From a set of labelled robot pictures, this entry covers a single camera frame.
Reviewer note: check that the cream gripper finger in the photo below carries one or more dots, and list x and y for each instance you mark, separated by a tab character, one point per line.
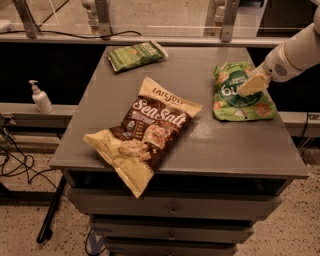
258	71
253	85

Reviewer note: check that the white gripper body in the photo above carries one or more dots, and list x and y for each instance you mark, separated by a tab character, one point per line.
275	68

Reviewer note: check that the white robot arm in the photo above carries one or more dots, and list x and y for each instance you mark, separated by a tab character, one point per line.
306	45

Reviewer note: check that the dark green snack bag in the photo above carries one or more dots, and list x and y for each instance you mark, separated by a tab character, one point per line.
141	54

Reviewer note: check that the brown sea salt chip bag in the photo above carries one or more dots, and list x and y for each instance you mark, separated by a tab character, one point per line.
152	124

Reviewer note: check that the grey drawer cabinet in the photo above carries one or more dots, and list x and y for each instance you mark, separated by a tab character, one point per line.
218	179

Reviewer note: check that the white pump bottle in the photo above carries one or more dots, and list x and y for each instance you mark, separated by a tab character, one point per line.
40	98

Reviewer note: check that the black table leg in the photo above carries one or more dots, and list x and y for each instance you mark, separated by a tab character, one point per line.
45	232

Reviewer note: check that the metal railing frame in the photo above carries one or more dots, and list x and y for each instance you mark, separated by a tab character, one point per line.
119	22

